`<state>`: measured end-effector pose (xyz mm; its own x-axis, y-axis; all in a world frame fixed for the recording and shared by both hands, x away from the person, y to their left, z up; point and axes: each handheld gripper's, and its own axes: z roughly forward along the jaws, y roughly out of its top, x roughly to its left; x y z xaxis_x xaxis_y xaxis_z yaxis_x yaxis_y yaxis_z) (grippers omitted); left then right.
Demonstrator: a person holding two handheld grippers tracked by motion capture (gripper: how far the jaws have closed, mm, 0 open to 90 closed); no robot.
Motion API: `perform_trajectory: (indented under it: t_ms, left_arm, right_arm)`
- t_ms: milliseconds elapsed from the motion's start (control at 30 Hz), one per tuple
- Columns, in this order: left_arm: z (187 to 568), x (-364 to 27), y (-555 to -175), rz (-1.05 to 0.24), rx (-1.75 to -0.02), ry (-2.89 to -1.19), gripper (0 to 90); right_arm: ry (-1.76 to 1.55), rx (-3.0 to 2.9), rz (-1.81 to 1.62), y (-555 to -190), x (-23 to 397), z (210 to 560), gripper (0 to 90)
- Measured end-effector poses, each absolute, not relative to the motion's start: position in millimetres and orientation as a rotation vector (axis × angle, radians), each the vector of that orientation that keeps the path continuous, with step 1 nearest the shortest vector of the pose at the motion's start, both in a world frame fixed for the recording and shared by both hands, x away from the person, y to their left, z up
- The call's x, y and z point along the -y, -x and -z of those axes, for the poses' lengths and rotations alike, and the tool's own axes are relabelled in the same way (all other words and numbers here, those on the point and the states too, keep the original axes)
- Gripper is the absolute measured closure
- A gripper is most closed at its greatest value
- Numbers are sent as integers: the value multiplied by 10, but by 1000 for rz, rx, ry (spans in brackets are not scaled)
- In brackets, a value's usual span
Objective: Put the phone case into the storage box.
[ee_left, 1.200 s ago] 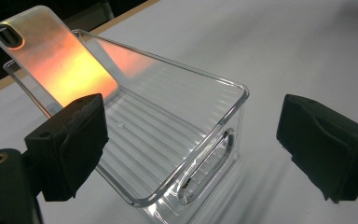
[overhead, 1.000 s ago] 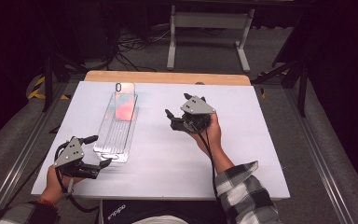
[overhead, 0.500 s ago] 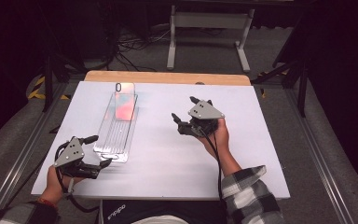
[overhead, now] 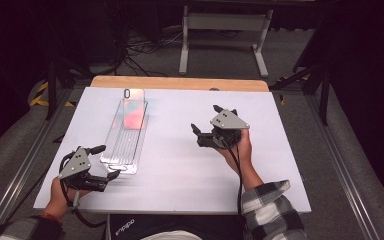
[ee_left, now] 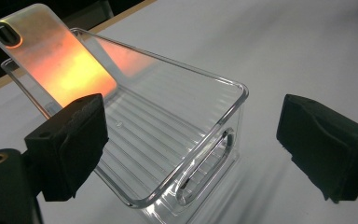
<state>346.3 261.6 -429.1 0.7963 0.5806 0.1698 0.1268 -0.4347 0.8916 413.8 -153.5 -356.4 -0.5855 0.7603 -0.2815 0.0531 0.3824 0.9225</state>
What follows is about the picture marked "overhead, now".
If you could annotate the black metal stand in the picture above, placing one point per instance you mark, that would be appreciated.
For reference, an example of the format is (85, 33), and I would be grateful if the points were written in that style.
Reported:
(51, 90)
(325, 90)

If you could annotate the metal frame stand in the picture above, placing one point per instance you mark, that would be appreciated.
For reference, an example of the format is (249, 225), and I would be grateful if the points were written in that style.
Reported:
(225, 21)

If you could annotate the person's right hand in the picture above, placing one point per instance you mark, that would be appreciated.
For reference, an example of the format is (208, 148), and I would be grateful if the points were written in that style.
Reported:
(243, 153)

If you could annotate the person's left hand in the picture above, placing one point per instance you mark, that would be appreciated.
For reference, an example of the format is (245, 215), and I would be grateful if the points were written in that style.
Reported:
(58, 200)

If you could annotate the aluminium floor rail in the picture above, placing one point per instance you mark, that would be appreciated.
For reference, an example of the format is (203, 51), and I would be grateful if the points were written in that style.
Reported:
(23, 160)
(343, 166)

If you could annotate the person's black shirt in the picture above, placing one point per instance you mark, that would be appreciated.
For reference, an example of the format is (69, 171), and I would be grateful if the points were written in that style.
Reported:
(180, 223)

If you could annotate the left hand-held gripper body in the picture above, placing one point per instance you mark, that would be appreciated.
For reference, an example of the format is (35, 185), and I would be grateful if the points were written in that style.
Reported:
(76, 165)

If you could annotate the iridescent phone case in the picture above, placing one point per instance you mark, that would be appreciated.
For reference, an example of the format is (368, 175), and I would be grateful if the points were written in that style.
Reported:
(134, 111)

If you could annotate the clear plastic tray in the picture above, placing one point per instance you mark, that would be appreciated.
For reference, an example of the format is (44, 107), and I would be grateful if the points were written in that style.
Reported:
(126, 150)

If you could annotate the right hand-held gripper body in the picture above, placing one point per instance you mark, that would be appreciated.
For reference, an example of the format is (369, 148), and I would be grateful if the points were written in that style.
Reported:
(228, 121)

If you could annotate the yellow and black floor tape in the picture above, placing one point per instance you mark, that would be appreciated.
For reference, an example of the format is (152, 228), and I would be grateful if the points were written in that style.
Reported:
(40, 98)

